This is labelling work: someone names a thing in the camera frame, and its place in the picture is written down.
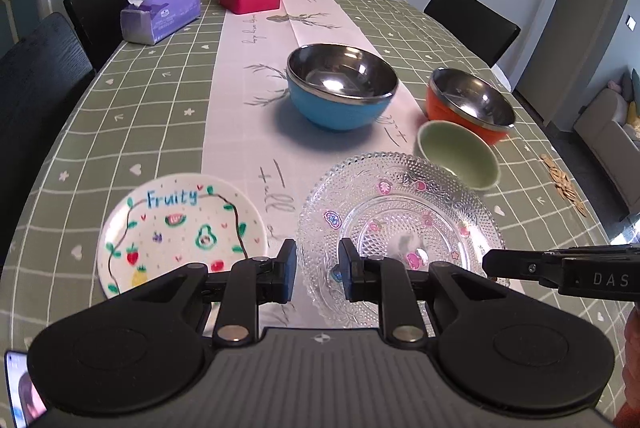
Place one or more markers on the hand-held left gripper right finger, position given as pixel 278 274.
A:
pixel 345 273

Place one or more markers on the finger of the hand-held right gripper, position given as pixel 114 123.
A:
pixel 520 265

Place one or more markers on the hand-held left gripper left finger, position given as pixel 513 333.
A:
pixel 289 270

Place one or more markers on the clear patterned glass plate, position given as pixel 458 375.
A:
pixel 400 218

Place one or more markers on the fruit-painted white plate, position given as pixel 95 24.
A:
pixel 175 223

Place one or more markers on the green ceramic bowl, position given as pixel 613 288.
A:
pixel 455 153

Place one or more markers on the blue steel bowl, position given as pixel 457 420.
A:
pixel 340 108

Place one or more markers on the orange steel bowl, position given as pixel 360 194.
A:
pixel 445 111

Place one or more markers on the person's right hand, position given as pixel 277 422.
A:
pixel 634 368

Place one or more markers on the beige sofa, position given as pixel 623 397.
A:
pixel 600 128

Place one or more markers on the white deer-print table runner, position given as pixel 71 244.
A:
pixel 240 133

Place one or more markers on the green checked tablecloth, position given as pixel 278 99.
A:
pixel 150 98

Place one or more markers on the black chair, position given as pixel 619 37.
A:
pixel 100 3
pixel 40 83
pixel 470 23

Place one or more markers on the purple tissue box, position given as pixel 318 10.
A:
pixel 160 13

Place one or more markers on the smartphone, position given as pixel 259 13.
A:
pixel 22 393

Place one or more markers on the wall light switch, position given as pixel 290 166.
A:
pixel 631 23

